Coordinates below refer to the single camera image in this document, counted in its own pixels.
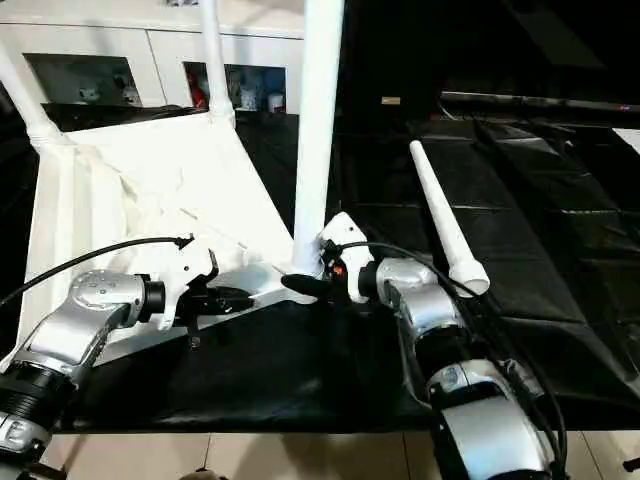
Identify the white cabinet with glass doors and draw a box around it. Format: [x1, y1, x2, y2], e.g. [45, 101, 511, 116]
[0, 0, 307, 115]

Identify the white plastic table top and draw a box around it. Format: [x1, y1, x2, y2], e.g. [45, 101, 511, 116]
[9, 110, 322, 362]

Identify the white plastic table leg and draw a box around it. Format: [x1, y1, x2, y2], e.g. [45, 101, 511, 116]
[0, 42, 67, 145]
[291, 0, 347, 277]
[408, 140, 492, 295]
[199, 0, 237, 127]

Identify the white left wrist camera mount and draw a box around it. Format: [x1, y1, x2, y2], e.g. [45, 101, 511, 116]
[159, 234, 222, 332]

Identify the black mat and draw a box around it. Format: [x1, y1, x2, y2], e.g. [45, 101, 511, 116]
[0, 102, 640, 435]

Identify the white sheet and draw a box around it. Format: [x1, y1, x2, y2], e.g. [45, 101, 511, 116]
[612, 127, 640, 160]

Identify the long metal rod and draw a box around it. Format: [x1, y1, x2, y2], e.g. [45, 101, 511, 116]
[442, 91, 640, 115]

